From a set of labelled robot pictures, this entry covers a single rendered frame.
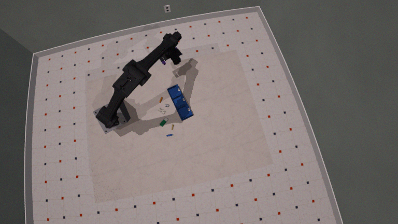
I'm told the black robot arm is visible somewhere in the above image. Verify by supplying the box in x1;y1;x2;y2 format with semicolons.
96;31;182;128

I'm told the dark blue rack of bins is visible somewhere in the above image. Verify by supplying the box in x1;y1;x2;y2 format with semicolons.
167;84;193;121

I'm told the white domino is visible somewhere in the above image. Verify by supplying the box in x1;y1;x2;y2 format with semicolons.
158;108;166;114

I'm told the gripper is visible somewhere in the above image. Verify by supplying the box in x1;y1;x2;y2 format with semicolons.
159;47;181;65

